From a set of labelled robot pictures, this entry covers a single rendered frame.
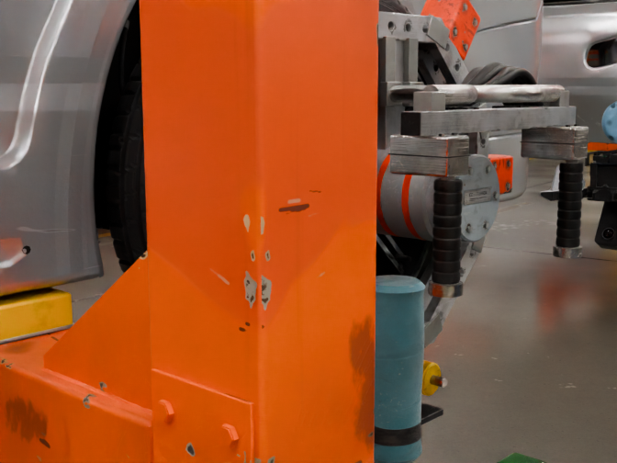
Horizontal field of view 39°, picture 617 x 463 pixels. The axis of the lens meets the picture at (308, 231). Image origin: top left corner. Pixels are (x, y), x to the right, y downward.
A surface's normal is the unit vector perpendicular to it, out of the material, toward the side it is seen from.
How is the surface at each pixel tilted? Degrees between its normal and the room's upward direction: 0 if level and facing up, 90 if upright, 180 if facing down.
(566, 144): 90
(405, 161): 90
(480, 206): 90
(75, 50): 90
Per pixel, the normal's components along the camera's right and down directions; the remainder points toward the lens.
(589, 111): -0.48, 0.43
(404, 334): 0.26, 0.12
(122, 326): -0.68, 0.12
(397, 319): 0.04, 0.12
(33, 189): 0.74, 0.11
